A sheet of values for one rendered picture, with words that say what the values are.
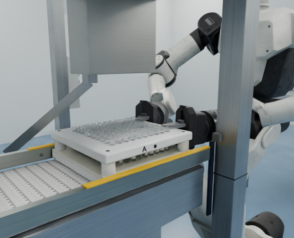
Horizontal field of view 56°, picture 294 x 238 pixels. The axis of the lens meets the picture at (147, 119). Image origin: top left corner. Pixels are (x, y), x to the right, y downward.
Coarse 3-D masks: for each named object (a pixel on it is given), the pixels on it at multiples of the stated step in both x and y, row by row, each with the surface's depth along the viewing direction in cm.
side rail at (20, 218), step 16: (176, 160) 59; (192, 160) 63; (128, 176) 51; (144, 176) 54; (160, 176) 57; (64, 192) 44; (80, 192) 44; (96, 192) 47; (112, 192) 49; (16, 208) 39; (32, 208) 39; (48, 208) 41; (64, 208) 43; (80, 208) 45; (0, 224) 37; (16, 224) 38; (32, 224) 40
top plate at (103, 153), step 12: (60, 132) 66; (72, 132) 65; (168, 132) 65; (180, 132) 64; (72, 144) 59; (84, 144) 56; (96, 144) 55; (120, 144) 55; (132, 144) 55; (144, 144) 56; (156, 144) 58; (168, 144) 60; (96, 156) 52; (108, 156) 50; (120, 156) 52; (132, 156) 54
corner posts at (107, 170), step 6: (54, 144) 67; (60, 144) 67; (180, 144) 65; (186, 144) 65; (60, 150) 67; (180, 150) 65; (186, 150) 65; (114, 162) 51; (102, 168) 51; (108, 168) 51; (114, 168) 52; (102, 174) 52; (108, 174) 51
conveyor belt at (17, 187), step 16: (0, 176) 59; (16, 176) 59; (32, 176) 59; (48, 176) 59; (64, 176) 59; (80, 176) 59; (0, 192) 52; (16, 192) 52; (32, 192) 52; (48, 192) 52; (0, 208) 46
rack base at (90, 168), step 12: (60, 156) 65; (72, 156) 62; (84, 156) 62; (156, 156) 62; (168, 156) 62; (72, 168) 61; (84, 168) 56; (96, 168) 55; (120, 168) 55; (132, 168) 55
